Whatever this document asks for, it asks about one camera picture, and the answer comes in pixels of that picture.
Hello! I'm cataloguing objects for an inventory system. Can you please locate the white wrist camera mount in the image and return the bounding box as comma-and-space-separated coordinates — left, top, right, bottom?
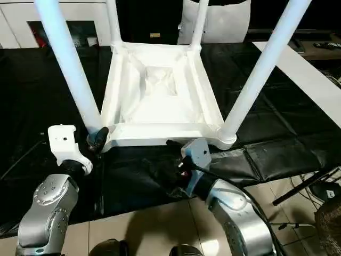
180, 138, 213, 174
47, 124, 94, 175

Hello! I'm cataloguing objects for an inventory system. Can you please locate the dark robot foot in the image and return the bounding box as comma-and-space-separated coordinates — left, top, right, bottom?
89, 238, 129, 256
169, 244, 204, 256

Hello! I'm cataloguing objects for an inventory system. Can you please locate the black work mat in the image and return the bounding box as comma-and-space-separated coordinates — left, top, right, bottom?
0, 39, 341, 238

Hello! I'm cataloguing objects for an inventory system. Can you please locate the black flat television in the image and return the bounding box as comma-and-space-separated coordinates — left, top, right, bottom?
247, 27, 341, 35

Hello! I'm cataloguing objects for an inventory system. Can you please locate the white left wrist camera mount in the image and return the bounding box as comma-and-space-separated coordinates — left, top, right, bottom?
47, 124, 94, 175

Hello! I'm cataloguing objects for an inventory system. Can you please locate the black metal stand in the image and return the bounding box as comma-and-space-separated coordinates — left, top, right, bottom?
269, 166, 341, 231

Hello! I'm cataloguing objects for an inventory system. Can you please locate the black furniture with yellow label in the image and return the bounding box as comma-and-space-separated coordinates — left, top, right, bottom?
117, 0, 187, 45

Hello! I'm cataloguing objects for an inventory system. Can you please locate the dark left robot foot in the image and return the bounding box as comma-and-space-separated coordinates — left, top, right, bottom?
89, 238, 129, 256

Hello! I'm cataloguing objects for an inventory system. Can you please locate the black adapter with white label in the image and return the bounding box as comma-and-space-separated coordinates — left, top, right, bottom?
311, 181, 341, 201

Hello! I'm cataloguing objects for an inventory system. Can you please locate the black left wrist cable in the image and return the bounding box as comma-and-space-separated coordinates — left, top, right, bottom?
0, 132, 50, 182

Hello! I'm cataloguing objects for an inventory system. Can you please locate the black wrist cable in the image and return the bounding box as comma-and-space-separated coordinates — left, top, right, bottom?
183, 159, 283, 256
0, 132, 50, 182

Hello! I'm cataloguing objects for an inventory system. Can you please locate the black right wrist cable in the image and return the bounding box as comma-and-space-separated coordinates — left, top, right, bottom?
183, 159, 283, 256

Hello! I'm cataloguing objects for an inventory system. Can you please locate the white flat board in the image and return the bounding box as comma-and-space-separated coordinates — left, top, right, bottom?
251, 41, 341, 129

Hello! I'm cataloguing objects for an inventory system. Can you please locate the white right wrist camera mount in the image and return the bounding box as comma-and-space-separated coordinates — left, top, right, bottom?
180, 138, 213, 174

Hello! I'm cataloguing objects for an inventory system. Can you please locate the dark right robot foot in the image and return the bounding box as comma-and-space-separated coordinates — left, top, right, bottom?
169, 244, 204, 256

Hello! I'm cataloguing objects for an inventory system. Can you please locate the black remote control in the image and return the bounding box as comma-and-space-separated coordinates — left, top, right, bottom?
313, 41, 341, 50

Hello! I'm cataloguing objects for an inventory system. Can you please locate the brown furry object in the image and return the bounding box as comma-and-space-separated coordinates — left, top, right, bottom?
314, 198, 341, 256

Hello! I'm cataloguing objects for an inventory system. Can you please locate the white glass-door cabinet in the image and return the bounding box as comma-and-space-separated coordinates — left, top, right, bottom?
0, 0, 114, 50

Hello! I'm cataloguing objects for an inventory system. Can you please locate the white plastic table top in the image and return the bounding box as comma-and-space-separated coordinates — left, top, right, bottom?
101, 41, 238, 154

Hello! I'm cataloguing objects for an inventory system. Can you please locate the white plastic table leg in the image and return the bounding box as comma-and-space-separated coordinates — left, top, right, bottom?
217, 0, 312, 142
34, 0, 105, 135
105, 0, 124, 47
189, 0, 210, 50

